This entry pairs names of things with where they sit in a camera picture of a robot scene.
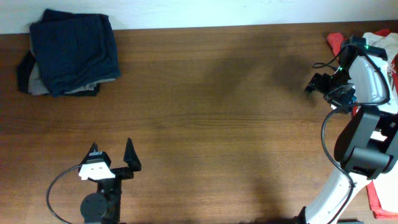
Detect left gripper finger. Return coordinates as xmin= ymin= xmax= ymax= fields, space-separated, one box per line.
xmin=80 ymin=142 xmax=100 ymax=165
xmin=123 ymin=138 xmax=141 ymax=172

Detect navy blue shorts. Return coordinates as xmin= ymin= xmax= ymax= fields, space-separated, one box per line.
xmin=29 ymin=9 xmax=121 ymax=96

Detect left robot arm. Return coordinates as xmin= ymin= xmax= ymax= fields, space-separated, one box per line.
xmin=78 ymin=138 xmax=142 ymax=224

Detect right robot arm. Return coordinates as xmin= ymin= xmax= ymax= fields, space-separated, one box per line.
xmin=294 ymin=36 xmax=397 ymax=223

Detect red garment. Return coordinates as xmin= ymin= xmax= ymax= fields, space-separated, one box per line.
xmin=326 ymin=29 xmax=398 ymax=220

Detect white t-shirt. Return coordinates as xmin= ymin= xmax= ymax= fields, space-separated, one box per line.
xmin=363 ymin=32 xmax=397 ymax=213

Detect grey folded shorts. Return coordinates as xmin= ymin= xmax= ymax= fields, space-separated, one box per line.
xmin=27 ymin=62 xmax=116 ymax=96

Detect black folded garment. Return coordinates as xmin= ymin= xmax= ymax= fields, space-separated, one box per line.
xmin=17 ymin=51 xmax=101 ymax=97

